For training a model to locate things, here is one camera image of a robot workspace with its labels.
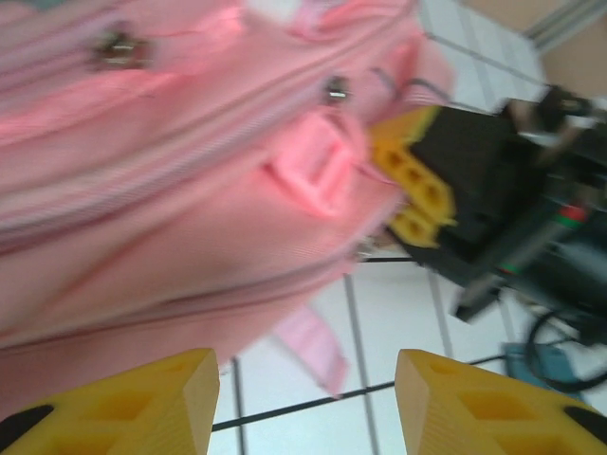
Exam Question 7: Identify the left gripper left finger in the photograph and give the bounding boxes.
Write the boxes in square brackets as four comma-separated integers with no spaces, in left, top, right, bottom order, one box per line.
[0,348,220,455]

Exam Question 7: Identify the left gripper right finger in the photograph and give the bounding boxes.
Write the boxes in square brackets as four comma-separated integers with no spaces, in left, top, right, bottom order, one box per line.
[395,349,607,455]

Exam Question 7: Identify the pink student backpack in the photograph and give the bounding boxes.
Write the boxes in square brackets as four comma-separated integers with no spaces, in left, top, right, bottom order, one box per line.
[0,0,456,399]

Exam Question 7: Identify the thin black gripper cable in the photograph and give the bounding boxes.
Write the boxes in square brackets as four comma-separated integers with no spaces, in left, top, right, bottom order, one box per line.
[524,307,607,394]

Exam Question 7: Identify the aluminium corner post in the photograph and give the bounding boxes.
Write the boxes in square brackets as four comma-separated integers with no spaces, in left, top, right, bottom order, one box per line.
[524,0,607,51]

